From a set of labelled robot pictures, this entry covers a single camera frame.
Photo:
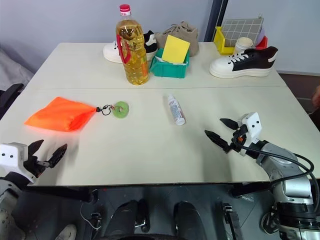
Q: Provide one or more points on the black chair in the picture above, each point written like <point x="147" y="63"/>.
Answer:
<point x="8" y="96"/>

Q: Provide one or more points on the yellow plastic bin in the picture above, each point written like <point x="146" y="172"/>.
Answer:
<point x="222" y="42"/>

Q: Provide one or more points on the white paper cup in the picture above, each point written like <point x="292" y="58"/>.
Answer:
<point x="243" y="45"/>

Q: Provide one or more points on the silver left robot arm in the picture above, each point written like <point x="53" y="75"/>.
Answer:
<point x="7" y="200"/>

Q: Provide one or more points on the beige lace-up shoe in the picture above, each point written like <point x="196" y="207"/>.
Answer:
<point x="182" y="32"/>

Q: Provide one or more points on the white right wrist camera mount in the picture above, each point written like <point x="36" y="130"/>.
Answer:
<point x="253" y="127"/>

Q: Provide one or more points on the cooking oil bottle red cap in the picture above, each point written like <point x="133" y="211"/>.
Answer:
<point x="133" y="50"/>

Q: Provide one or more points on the red plastic bin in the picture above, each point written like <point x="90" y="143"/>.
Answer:
<point x="263" y="43"/>

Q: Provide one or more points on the grey checked cloth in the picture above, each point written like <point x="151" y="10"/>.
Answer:
<point x="241" y="28"/>

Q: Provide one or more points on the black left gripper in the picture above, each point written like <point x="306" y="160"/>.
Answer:
<point x="35" y="168"/>

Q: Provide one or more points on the bystander bare hand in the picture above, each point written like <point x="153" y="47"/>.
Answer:
<point x="317" y="97"/>

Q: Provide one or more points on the white black platform sneaker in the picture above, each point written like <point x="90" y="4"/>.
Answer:
<point x="242" y="65"/>

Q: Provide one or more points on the green plastic bin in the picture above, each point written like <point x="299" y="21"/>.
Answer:
<point x="170" y="68"/>

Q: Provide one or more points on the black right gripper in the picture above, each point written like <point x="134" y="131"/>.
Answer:
<point x="237" y="141"/>

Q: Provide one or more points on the dark rounded shape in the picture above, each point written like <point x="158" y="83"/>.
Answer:
<point x="125" y="220"/>
<point x="187" y="220"/>

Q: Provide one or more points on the dark vertical post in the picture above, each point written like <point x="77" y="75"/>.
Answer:
<point x="216" y="15"/>

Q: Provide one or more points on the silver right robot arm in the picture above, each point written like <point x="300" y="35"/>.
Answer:
<point x="292" y="190"/>

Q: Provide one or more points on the grey fabric cover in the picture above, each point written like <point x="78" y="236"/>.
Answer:
<point x="12" y="67"/>

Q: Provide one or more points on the white spray bottle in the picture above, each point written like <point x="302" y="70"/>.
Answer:
<point x="176" y="110"/>

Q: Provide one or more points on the yellow sponge cloth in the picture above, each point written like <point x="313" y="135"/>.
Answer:
<point x="175" y="48"/>

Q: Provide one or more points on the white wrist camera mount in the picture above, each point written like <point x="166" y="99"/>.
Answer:
<point x="12" y="157"/>
<point x="253" y="127"/>

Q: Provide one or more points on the grey bystander shoe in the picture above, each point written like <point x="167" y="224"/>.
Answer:
<point x="66" y="232"/>

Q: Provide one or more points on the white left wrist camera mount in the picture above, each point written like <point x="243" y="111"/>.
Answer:
<point x="12" y="157"/>

